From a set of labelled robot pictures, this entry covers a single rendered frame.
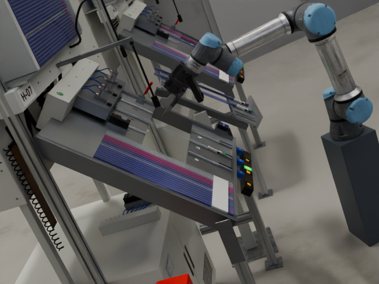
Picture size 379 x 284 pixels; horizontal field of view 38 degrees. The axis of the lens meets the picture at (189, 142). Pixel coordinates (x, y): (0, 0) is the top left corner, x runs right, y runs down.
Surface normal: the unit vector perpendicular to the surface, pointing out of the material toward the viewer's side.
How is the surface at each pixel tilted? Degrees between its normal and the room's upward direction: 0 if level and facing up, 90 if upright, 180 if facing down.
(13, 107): 90
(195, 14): 90
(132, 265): 0
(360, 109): 98
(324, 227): 0
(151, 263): 0
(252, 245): 90
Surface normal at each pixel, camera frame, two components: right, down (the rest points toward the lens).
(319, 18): 0.17, 0.18
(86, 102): -0.07, 0.40
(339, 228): -0.35, -0.87
